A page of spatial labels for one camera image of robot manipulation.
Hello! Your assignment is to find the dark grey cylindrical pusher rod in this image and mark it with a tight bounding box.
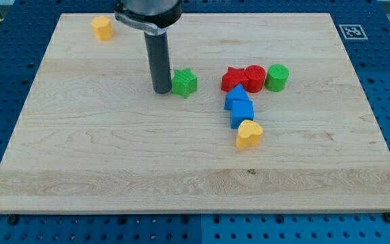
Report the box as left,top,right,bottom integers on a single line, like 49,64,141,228
144,33,172,94

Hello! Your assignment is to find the green star block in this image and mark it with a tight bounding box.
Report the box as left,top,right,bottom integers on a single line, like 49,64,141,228
171,68,198,99

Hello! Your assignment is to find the red star block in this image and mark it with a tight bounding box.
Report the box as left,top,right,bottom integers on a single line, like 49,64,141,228
221,66,248,92

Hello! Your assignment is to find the yellow hexagon block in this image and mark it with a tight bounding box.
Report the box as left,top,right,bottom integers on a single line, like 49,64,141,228
91,16,114,41

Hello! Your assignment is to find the blue triangle block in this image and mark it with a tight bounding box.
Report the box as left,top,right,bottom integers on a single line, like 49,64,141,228
224,84,250,110

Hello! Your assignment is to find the red cylinder block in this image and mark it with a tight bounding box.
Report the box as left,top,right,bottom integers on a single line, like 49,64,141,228
244,65,267,93

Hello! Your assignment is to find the blue cube block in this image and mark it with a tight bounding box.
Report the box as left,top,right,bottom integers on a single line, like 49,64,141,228
231,100,255,129

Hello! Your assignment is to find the green cylinder block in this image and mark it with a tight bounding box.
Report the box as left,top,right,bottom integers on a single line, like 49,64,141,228
265,64,289,92

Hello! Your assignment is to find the yellow heart block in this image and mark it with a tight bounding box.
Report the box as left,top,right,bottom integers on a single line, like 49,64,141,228
236,119,263,149

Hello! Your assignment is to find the light wooden board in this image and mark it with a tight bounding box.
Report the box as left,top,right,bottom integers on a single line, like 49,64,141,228
0,13,390,214

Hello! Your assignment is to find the white fiducial marker tag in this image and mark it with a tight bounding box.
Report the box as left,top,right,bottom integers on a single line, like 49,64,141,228
339,24,368,40

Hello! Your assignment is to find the black bolt left front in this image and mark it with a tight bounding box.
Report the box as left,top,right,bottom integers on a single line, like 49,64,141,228
7,214,19,225

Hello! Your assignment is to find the black bolt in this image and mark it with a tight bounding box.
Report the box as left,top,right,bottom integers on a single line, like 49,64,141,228
7,214,19,225
382,212,390,223

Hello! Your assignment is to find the black bolt right front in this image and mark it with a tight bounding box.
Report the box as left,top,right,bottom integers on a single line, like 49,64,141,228
382,212,390,223

